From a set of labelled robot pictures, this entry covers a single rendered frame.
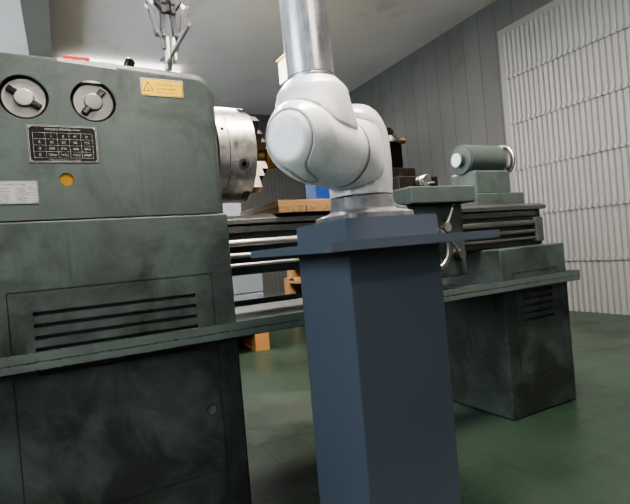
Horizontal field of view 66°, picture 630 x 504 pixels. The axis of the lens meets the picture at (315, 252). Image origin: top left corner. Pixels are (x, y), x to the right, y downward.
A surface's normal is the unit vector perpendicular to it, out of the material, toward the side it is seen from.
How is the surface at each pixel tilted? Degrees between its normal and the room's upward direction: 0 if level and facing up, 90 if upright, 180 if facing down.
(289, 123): 100
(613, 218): 90
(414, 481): 90
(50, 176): 90
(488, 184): 90
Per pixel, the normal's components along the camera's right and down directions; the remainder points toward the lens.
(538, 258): 0.47, -0.04
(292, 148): -0.50, 0.14
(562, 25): -0.88, 0.07
